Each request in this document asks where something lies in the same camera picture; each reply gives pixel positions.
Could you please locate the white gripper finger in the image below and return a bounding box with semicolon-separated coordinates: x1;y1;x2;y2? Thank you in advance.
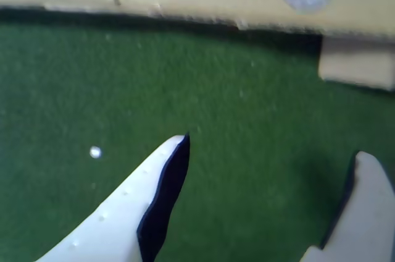
301;150;395;262
35;132;191;262

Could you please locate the long green turf mat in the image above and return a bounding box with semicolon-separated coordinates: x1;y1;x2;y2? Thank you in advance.
0;7;395;262

